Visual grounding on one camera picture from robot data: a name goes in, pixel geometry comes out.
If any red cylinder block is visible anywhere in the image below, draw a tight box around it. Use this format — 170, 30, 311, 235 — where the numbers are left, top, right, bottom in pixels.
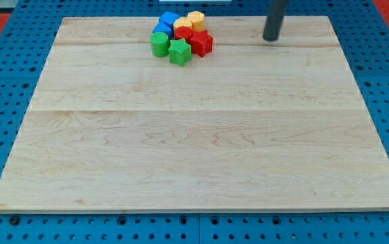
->
174, 26, 193, 43

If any light wooden board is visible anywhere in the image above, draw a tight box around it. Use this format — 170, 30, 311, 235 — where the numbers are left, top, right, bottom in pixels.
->
0, 16, 389, 214

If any yellow round block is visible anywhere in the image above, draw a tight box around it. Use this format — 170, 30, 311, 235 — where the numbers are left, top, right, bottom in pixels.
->
173, 17, 192, 31

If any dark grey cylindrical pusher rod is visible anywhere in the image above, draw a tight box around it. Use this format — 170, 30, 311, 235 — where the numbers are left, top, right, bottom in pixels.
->
263, 0, 289, 42

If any green star block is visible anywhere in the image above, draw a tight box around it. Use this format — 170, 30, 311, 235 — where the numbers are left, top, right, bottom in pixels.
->
168, 38, 192, 66

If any yellow hexagon block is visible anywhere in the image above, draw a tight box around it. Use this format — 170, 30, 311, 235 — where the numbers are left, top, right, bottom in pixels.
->
187, 11, 205, 32

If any red star block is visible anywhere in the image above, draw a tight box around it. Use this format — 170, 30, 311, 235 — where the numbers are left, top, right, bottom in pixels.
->
190, 30, 213, 57

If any green cylinder block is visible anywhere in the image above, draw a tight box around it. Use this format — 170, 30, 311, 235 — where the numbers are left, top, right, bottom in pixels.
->
150, 32, 169, 58

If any blue angular block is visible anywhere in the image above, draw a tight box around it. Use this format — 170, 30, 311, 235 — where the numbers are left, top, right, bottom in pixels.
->
152, 22, 173, 39

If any blue cube block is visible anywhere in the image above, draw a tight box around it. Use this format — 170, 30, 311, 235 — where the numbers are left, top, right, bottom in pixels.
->
159, 11, 180, 29

